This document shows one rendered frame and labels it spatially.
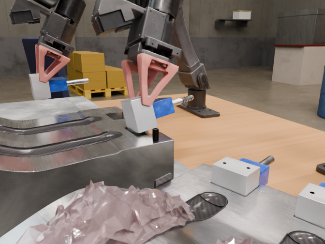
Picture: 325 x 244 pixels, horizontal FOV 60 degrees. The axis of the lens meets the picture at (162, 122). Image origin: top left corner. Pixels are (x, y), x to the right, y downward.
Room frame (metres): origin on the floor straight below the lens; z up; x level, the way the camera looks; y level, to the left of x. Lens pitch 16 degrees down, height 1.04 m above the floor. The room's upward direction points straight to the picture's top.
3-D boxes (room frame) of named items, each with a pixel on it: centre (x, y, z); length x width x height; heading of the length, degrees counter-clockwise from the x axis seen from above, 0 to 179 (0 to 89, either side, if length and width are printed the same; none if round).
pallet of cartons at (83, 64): (5.72, 1.33, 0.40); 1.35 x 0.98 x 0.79; 25
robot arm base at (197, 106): (0.96, -0.12, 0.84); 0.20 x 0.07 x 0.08; 24
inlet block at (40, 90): (0.68, 0.24, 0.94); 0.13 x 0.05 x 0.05; 118
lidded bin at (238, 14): (10.62, -2.81, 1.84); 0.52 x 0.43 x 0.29; 114
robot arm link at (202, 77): (0.96, -0.11, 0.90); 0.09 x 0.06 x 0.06; 39
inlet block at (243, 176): (0.37, -0.13, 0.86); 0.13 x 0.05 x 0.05; 136
